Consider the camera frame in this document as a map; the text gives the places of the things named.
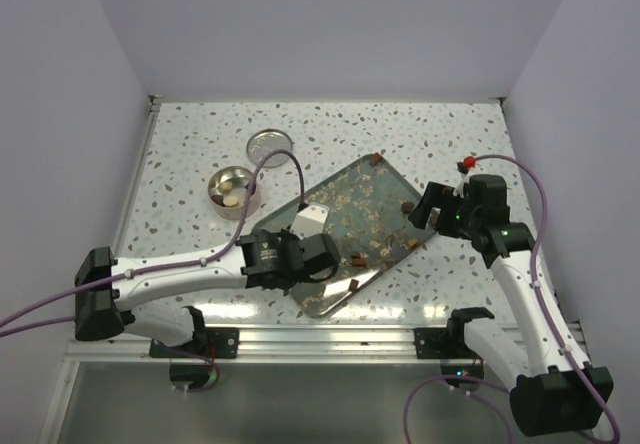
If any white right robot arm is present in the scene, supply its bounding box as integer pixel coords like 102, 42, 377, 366
409, 174, 613, 437

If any round metal tin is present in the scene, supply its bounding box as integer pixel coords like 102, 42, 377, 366
207, 166, 261, 220

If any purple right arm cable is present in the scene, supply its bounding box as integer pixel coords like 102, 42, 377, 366
402, 153, 621, 444

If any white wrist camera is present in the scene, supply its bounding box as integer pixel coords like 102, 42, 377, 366
289, 204, 330, 239
454, 155, 477, 197

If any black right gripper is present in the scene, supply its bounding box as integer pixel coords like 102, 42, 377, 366
408, 180, 481, 240

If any brown chocolate at tray corner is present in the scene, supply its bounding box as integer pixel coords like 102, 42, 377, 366
370, 153, 382, 166

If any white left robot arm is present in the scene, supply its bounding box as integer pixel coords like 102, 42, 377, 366
74, 230, 340, 357

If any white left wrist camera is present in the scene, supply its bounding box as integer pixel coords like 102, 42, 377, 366
289, 204, 330, 239

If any blossom pattern teal tray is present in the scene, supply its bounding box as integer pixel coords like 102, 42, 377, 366
263, 154, 434, 324

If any round metal tin lid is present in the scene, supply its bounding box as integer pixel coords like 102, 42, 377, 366
246, 129, 293, 165

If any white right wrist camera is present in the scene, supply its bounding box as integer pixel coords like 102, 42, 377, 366
454, 155, 477, 197

